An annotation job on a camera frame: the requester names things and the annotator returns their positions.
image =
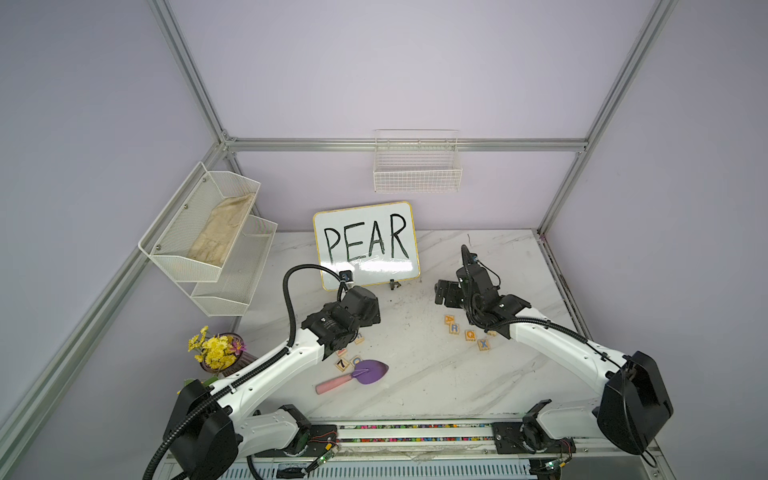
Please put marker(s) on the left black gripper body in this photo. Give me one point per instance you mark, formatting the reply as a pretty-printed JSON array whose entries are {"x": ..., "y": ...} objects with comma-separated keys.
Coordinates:
[{"x": 371, "y": 318}]

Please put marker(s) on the whiteboard with PEAR text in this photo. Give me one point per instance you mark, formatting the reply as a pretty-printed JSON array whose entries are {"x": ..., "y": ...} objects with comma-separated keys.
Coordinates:
[{"x": 377, "y": 244}]

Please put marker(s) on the yellow flower bouquet vase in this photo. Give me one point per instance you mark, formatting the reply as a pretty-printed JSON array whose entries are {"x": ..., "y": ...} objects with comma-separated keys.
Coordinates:
[{"x": 222, "y": 354}]

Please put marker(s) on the lower white mesh shelf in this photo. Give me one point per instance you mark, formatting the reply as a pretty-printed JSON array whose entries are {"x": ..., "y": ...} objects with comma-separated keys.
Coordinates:
[{"x": 232, "y": 294}]

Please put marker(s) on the white wire wall basket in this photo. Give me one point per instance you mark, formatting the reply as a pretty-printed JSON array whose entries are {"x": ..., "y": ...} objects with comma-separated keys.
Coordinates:
[{"x": 416, "y": 161}]

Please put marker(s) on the upper white mesh shelf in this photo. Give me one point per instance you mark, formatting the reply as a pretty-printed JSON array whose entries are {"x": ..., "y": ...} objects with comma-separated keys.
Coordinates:
[{"x": 168, "y": 240}]

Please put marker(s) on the white mesh shelf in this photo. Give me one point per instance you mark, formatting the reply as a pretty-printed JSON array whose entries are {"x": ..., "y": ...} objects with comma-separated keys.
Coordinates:
[
  {"x": 232, "y": 294},
  {"x": 168, "y": 240}
]

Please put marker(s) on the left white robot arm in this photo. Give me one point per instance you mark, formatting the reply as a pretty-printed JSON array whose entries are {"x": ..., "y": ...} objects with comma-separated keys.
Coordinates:
[{"x": 211, "y": 427}]

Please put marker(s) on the purple pink toy trowel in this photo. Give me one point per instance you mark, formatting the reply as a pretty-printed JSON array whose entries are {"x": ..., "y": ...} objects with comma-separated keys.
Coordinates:
[{"x": 365, "y": 372}]

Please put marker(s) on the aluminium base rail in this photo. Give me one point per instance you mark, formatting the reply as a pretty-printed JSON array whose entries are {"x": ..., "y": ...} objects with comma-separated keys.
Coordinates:
[{"x": 458, "y": 449}]

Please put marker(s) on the black Z letter block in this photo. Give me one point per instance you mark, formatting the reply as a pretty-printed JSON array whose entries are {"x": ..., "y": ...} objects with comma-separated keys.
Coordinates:
[{"x": 342, "y": 364}]

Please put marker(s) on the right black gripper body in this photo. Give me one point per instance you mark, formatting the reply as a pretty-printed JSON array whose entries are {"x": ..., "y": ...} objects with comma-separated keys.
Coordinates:
[{"x": 451, "y": 298}]

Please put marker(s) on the beige cloth in shelf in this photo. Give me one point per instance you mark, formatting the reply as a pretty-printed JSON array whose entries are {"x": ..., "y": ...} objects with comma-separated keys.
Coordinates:
[{"x": 215, "y": 241}]

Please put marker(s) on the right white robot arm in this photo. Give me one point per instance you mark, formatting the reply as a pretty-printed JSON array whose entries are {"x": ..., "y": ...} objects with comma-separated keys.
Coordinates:
[{"x": 632, "y": 403}]

